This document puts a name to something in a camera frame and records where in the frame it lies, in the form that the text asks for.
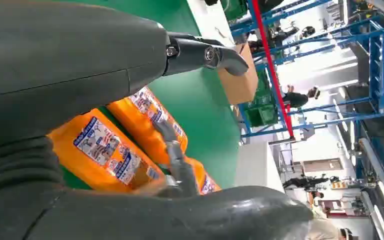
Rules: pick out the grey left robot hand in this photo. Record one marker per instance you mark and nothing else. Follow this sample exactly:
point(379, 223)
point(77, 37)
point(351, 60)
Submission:
point(62, 49)

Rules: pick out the orange drink bottle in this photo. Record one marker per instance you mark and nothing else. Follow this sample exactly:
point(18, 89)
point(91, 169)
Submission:
point(74, 167)
point(135, 127)

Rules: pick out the white marble table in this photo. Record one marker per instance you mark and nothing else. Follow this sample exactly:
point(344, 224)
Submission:
point(207, 18)

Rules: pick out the green mat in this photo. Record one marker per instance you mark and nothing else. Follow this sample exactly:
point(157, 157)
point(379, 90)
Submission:
point(198, 116)

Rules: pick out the green crate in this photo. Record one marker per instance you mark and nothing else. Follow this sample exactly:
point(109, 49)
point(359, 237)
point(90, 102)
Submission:
point(233, 8)
point(261, 111)

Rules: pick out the brown cardboard box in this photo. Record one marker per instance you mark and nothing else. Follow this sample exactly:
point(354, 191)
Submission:
point(241, 87)

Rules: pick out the red pole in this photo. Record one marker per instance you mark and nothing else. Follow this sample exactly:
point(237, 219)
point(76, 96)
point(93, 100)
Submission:
point(271, 66)

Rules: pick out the distant person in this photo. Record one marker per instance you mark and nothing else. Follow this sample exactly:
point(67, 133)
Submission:
point(296, 99)
point(324, 230)

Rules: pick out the blue metal rack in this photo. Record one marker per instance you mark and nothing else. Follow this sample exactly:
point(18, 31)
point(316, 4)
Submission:
point(376, 66)

